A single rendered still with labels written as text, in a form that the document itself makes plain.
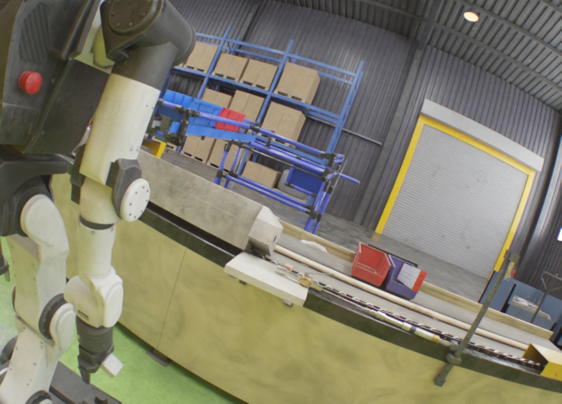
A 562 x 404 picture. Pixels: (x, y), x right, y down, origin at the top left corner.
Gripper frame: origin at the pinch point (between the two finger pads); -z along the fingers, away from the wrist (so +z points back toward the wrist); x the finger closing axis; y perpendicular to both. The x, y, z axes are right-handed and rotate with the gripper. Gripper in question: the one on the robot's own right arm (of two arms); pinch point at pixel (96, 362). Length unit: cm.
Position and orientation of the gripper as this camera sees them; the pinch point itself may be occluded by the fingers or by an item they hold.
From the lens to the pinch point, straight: 87.2
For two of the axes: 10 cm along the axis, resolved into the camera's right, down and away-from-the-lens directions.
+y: -9.3, -3.7, 0.4
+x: 1.5, -2.7, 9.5
